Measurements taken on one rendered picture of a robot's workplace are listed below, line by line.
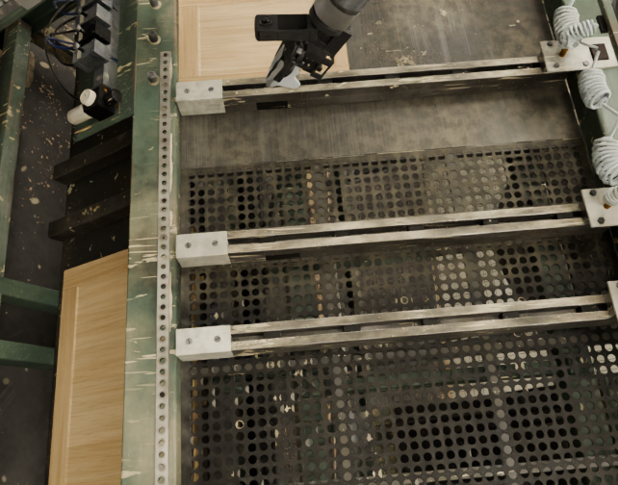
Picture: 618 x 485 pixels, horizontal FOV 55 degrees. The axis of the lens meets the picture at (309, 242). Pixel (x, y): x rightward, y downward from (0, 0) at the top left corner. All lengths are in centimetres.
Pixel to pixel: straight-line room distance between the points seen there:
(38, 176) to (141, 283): 112
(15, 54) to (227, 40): 89
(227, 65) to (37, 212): 102
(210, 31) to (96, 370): 106
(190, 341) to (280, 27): 71
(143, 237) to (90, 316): 50
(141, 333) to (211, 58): 82
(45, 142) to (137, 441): 150
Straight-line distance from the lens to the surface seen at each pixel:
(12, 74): 240
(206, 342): 139
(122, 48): 189
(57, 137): 265
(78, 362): 197
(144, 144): 166
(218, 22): 191
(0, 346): 203
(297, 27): 113
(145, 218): 155
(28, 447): 227
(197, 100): 168
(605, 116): 175
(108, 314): 191
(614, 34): 169
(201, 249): 146
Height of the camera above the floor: 185
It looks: 27 degrees down
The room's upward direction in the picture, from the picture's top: 73 degrees clockwise
